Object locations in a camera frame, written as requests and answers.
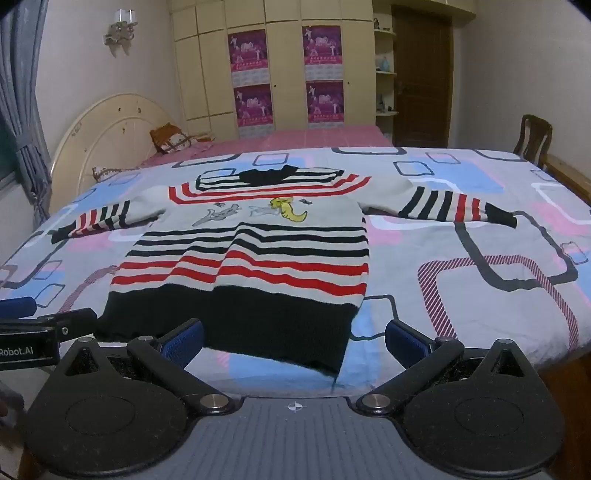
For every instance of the wooden chair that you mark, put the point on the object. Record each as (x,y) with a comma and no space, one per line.
(535,134)

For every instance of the small blue figurine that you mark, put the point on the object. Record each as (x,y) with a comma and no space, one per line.
(385,64)

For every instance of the cream corner shelf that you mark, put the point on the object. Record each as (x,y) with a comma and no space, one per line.
(385,83)

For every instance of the pink wall poster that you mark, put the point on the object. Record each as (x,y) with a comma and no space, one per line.
(253,108)
(248,53)
(322,48)
(325,104)

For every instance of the orange and white pillow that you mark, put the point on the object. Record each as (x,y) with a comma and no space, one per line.
(173,138)

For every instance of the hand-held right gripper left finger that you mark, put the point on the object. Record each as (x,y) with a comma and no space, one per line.
(183,344)

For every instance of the small pale figurine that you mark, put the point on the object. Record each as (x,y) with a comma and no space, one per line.
(380,102)

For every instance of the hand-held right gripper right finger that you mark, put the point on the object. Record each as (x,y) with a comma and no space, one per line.
(406,344)

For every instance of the cream wardrobe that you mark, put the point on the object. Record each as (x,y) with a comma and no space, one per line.
(286,14)

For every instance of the grey curtain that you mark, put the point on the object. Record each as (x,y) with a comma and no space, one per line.
(23,115)

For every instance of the striped knit sweater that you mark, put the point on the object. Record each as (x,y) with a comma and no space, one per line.
(258,258)

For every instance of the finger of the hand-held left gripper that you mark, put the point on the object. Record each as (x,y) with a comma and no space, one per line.
(74,323)
(16,308)

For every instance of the brown wooden door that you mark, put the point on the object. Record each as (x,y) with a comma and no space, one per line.
(422,78)

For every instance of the cream round headboard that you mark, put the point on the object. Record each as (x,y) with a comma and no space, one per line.
(106,124)

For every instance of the patterned bed blanket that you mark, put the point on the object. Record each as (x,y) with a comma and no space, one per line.
(461,258)

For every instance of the wall lamp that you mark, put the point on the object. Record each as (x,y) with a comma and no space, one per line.
(121,27)

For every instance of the small floral pillow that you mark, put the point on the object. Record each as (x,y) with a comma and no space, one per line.
(111,173)

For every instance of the pink bedsheet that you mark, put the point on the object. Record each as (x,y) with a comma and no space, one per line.
(300,138)

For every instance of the window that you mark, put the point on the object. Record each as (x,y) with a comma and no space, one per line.
(7,152)

